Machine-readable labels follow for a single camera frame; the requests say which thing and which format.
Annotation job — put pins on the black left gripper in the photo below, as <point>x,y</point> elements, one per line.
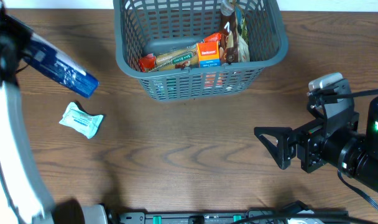
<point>2,20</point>

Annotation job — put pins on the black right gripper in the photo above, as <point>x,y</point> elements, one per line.
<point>305,149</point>

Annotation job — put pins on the blue toothpaste box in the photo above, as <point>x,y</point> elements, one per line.
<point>59,67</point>

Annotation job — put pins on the brown Nescafe Gold bag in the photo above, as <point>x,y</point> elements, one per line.
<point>234,43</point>

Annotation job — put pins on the orange Redoxon box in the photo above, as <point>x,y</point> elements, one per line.
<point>208,54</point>

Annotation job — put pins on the light teal wipes packet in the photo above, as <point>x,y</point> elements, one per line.
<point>80,121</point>

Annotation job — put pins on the grey plastic basket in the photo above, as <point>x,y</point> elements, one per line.
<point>143,27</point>

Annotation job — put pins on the orange tan biscuit packet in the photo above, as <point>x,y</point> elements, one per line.
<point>176,59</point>

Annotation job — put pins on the green lid spice jar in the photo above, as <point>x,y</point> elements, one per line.
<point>166,86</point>

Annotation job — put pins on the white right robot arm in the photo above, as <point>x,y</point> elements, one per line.
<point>366,104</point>

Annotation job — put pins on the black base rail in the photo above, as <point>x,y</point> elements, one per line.
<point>217,217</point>

